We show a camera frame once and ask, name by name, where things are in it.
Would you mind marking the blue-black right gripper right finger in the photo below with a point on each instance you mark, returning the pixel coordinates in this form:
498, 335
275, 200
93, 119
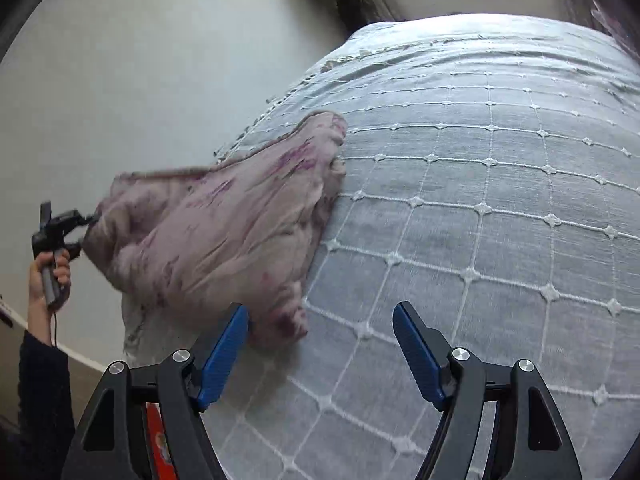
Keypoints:
529, 439

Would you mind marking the blue-black right gripper left finger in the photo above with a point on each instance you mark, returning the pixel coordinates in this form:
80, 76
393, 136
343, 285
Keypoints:
114, 437

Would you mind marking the pink floral padded jacket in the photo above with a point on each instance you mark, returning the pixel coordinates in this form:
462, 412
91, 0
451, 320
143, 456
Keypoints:
182, 245

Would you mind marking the dark blue sleeve forearm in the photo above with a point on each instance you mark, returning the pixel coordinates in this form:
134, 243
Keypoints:
46, 416

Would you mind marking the person's left hand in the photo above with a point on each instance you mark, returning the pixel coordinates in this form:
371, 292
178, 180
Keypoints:
48, 283

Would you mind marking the grey grid bedspread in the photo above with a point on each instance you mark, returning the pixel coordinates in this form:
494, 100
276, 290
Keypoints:
493, 182

